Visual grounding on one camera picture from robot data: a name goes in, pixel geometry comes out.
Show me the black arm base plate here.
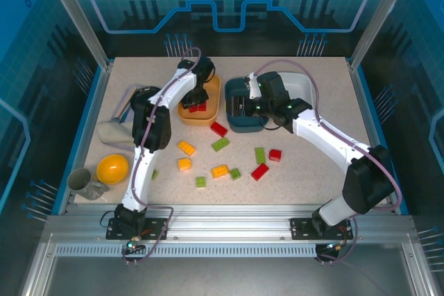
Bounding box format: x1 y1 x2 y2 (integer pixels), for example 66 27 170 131
105 217 170 241
289 217 355 241

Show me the yellow plastic container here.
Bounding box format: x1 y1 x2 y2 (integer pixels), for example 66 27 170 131
176 73 222 127

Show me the grey metal panel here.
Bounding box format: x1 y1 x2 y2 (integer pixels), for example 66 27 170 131
44 256 417 296

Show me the small connector with green LED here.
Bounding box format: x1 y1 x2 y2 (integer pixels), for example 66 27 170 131
125 236 146 252
321 242 344 254

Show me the blue table side rail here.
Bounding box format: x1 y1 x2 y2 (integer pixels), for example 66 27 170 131
51 63 114 216
348 63 411 216

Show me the yellow round bowl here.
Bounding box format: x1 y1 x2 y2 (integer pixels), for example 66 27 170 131
96 154 130 185

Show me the aluminium mounting rail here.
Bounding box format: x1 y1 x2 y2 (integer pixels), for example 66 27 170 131
44 204 413 241

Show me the black round plate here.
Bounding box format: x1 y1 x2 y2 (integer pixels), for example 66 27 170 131
130 86 162 110

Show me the lavender tray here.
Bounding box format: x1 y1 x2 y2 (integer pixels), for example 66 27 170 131
112 83 164 127

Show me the aluminium frame post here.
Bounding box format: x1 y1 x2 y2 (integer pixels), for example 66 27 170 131
348 0 419 70
38 0 114 70

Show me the white plastic container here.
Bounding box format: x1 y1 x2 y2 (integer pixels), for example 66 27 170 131
277 71 317 112

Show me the slotted cable duct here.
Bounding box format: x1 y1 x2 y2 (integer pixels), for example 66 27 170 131
54 243 318 258

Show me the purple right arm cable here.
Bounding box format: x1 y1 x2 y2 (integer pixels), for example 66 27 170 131
251 59 403 265

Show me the grey cup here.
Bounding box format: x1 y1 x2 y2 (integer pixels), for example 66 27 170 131
66 167 110 202

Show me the yellow long lego brick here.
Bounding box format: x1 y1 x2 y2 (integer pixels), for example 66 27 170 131
210 164 230 180
177 140 197 157

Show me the beige cloth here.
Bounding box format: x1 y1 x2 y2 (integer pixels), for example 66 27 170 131
96 117 137 151

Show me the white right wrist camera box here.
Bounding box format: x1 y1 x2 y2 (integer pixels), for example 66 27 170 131
245 73 262 100

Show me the teal plastic container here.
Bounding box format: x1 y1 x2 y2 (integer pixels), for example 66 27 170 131
224 76 268 134

